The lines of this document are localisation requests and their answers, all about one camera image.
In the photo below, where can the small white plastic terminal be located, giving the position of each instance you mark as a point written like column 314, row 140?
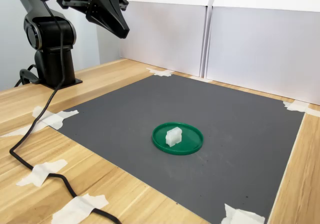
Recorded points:
column 173, row 137

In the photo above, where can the round green lid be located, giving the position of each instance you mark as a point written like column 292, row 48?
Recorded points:
column 192, row 141

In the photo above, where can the white cardboard partition box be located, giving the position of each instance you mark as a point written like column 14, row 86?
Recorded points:
column 162, row 33
column 262, row 46

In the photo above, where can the white tape piece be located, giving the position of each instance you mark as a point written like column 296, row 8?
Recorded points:
column 50, row 120
column 40, row 171
column 77, row 207
column 240, row 216
column 160, row 72
column 200, row 78
column 297, row 106

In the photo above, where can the dark grey mat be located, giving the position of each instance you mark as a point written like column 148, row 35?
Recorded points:
column 200, row 103

